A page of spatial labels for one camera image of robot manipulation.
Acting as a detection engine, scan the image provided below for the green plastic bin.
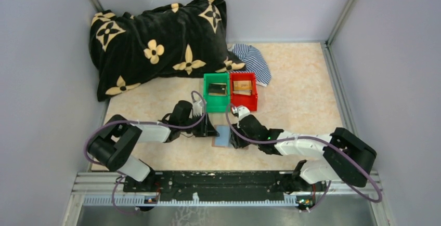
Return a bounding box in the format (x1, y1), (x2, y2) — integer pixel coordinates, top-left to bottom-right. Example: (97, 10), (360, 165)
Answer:
(203, 73), (230, 113)

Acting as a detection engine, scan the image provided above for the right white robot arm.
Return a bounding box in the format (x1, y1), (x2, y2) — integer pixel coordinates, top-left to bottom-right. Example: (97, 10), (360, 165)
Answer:
(226, 104), (377, 191)

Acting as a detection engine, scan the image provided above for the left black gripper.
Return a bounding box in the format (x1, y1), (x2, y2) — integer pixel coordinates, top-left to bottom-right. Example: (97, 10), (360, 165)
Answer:
(180, 113), (220, 137)

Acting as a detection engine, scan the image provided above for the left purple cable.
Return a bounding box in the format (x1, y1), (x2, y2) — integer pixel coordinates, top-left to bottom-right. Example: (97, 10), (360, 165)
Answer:
(84, 90), (207, 165)

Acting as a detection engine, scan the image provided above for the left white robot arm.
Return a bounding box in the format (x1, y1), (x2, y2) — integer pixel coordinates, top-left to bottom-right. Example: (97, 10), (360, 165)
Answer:
(84, 100), (219, 192)

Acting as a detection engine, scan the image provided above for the black floral blanket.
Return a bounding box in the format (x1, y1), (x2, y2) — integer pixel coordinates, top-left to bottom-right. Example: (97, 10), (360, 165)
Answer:
(89, 0), (247, 102)

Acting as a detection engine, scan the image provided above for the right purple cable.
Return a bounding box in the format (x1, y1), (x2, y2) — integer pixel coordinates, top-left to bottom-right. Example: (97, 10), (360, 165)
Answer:
(225, 103), (383, 204)

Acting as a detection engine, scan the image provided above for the purple cable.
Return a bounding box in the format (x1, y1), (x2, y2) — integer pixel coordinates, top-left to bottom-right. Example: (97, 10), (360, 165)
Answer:
(225, 103), (383, 204)
(84, 90), (207, 165)

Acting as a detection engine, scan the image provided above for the pink leather card holder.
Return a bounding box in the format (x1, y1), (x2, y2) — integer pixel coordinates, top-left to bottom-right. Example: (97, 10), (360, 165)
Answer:
(211, 125), (249, 150)

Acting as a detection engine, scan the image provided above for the red plastic bin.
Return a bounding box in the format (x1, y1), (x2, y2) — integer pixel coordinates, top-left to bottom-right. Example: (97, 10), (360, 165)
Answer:
(230, 73), (258, 111)

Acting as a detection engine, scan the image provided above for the blue striped cloth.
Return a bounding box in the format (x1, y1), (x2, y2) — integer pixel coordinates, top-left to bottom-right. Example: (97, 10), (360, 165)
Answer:
(228, 44), (272, 87)

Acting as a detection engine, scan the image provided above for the white toothed cable rail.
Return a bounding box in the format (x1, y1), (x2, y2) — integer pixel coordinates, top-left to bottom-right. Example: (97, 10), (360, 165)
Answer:
(83, 193), (299, 207)

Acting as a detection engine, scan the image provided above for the black VIP card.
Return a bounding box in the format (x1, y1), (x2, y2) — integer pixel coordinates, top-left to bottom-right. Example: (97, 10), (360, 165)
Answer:
(207, 83), (227, 96)

